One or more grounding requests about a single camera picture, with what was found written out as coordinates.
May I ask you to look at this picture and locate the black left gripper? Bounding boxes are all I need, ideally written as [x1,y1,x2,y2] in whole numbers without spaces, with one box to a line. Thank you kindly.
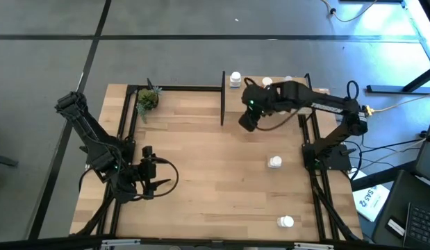
[131,145,172,201]

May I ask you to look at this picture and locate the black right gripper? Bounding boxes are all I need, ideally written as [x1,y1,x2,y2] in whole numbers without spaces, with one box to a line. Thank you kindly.
[238,83,274,133]

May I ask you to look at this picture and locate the white Melatonin supplement bottle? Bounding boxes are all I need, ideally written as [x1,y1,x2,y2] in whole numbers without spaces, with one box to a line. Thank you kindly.
[267,155,283,169]
[276,215,295,228]
[229,71,242,88]

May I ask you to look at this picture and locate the wooden shelf with black posts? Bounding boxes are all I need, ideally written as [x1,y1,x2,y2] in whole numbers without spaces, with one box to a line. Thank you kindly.
[220,71,318,126]

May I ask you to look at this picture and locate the potted green succulent plant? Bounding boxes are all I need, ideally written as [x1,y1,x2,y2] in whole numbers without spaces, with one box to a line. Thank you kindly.
[136,78,163,124]

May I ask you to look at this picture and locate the black desk foot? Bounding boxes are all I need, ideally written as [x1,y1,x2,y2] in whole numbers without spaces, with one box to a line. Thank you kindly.
[366,64,430,95]

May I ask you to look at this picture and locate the black desk leg bar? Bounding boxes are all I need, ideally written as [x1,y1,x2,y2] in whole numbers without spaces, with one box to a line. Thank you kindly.
[349,161,417,192]

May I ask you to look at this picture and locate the white printed paper sheet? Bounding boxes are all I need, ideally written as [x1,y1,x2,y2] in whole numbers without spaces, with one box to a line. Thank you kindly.
[352,169,392,223]

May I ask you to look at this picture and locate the black chair foot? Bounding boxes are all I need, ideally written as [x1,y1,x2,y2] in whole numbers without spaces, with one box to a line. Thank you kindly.
[0,152,19,168]

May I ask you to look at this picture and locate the dark grey side desk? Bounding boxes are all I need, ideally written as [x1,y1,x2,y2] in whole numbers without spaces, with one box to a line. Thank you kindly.
[370,169,430,250]

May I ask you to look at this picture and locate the dark laptop screen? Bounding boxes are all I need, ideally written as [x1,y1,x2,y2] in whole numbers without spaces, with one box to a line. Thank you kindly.
[415,110,430,190]

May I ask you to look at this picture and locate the black device with white label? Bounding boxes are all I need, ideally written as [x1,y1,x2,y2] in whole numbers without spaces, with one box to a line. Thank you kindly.
[386,217,406,237]

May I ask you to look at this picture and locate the black laptop keyboard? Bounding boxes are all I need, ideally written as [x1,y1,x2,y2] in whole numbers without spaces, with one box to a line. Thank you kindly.
[404,203,430,248]

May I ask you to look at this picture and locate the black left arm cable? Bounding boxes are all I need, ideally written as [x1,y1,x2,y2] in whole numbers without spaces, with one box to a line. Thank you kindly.
[131,156,180,201]

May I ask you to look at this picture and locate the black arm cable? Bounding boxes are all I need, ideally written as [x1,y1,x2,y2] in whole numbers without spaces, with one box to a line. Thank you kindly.
[254,107,301,132]
[131,156,180,201]

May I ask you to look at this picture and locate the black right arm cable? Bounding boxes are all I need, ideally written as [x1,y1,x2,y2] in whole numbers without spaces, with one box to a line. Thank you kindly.
[254,107,301,132]

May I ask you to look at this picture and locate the black aluminium table frame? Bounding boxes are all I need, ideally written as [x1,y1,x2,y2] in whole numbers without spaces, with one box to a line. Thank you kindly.
[70,84,363,250]

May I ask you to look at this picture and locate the silver metal bracket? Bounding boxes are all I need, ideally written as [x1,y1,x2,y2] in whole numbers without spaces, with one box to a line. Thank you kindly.
[292,242,336,250]
[100,238,142,250]

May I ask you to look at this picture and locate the yellow power plug with cable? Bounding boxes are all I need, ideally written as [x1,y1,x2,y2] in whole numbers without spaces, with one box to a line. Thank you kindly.
[364,93,430,116]

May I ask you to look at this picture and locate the white floor cable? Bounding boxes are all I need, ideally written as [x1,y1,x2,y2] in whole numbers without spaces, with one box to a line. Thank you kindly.
[320,0,377,24]

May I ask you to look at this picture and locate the black floor cable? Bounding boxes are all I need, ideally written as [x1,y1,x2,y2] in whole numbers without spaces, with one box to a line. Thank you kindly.
[353,137,427,153]

